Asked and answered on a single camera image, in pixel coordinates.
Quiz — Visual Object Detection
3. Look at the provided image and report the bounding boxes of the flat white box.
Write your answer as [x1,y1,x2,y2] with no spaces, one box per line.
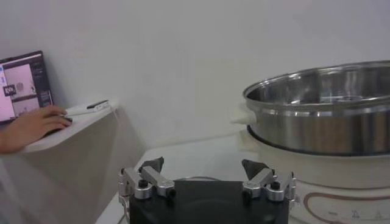
[65,99,119,117]

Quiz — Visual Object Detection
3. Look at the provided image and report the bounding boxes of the person's hand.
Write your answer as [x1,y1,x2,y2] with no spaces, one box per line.
[0,105,73,154]

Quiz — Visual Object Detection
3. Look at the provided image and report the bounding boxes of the white side table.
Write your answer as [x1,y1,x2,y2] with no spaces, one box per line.
[0,100,138,224]

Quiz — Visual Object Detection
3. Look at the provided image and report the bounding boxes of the stainless steel steamer basket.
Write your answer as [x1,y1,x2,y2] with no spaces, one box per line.
[231,60,390,156]

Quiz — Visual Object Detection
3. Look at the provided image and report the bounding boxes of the cream electric pot base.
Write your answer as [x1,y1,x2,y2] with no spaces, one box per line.
[237,129,390,224]

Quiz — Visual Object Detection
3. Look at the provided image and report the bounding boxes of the black computer mouse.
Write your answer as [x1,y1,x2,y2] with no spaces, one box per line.
[45,116,73,138]

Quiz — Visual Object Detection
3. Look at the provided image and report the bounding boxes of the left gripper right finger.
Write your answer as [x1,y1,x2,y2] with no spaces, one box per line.
[241,159,298,202]

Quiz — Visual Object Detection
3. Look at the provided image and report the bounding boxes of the black laptop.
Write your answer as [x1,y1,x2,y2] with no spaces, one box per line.
[0,50,54,124]

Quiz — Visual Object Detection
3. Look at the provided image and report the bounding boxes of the small black white device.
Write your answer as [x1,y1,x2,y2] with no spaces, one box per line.
[86,99,110,110]

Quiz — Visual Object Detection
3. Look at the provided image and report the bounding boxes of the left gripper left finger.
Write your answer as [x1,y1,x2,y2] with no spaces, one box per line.
[118,156,177,200]

